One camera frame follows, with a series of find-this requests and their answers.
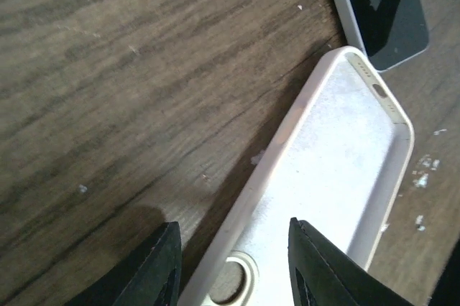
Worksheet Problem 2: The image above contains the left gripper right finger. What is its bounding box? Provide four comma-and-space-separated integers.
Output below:
288, 218, 410, 306

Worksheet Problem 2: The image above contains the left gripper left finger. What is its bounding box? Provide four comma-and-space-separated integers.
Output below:
68, 221, 182, 306

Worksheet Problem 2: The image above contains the black phone silver edge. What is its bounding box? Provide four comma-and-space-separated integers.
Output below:
333, 0, 429, 72

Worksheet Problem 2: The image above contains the beige phone case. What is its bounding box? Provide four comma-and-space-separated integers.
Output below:
179, 46, 414, 305

